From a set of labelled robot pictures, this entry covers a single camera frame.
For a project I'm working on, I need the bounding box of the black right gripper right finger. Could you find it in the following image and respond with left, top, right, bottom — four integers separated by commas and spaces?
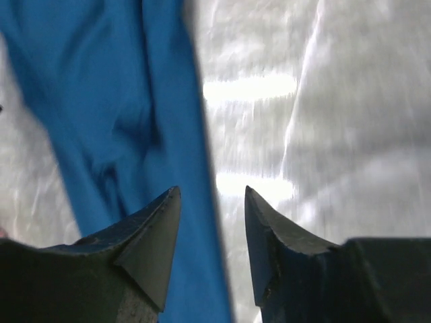
244, 188, 430, 322

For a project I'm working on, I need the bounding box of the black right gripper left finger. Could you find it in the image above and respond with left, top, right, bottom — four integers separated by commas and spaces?
1, 187, 180, 322

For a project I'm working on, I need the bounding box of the blue t-shirt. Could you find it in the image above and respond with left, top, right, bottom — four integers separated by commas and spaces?
1, 1, 232, 322

